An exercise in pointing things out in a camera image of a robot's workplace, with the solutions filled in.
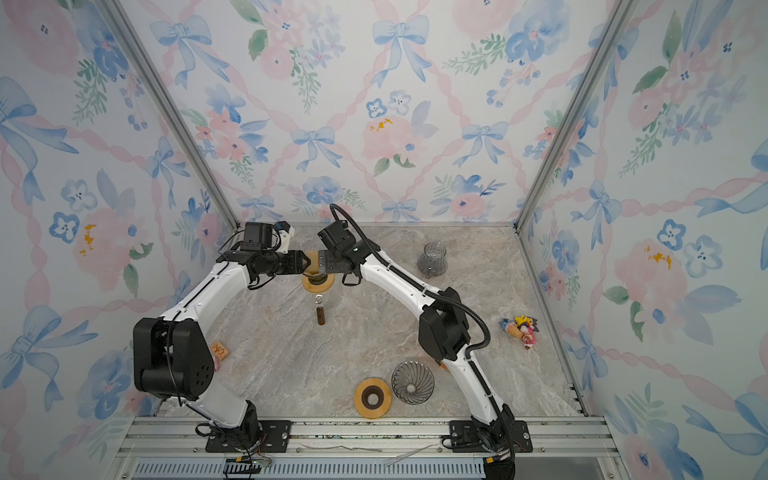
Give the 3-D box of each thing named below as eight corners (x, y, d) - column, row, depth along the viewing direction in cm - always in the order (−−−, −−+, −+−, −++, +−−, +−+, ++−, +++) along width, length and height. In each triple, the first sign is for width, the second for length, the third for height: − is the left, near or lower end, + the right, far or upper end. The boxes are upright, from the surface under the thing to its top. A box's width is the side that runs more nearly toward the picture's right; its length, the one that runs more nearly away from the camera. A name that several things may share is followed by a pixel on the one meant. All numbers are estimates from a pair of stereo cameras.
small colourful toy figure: (507, 348, 91) (511, 343, 88) (500, 321, 96) (504, 316, 94) (539, 348, 91) (544, 343, 88) (530, 321, 97) (535, 316, 94)
